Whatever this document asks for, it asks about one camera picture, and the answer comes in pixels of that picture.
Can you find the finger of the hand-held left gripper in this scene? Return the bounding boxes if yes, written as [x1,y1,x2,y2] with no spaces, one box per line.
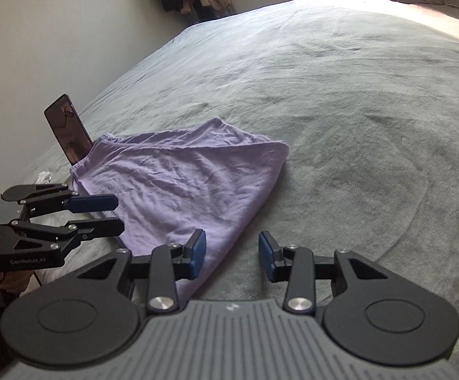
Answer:
[21,189,119,218]
[11,218,125,254]

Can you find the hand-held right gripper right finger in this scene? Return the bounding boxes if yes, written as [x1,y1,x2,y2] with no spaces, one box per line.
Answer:
[257,231,391,313]

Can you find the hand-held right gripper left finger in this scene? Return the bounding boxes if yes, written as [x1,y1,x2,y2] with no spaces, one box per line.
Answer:
[77,228,207,313]

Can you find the purple pants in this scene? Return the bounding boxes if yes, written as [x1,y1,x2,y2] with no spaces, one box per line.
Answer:
[70,117,290,299]

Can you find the black smartphone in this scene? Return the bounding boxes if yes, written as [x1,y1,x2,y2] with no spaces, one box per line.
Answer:
[44,94,94,166]

